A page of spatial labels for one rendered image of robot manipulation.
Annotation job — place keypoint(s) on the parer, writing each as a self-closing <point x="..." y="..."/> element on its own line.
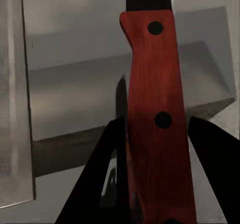
<point x="157" y="130"/>

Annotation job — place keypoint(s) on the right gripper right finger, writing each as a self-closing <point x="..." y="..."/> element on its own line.
<point x="219" y="154"/>

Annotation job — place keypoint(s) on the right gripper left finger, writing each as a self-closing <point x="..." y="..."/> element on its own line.
<point x="82" y="206"/>

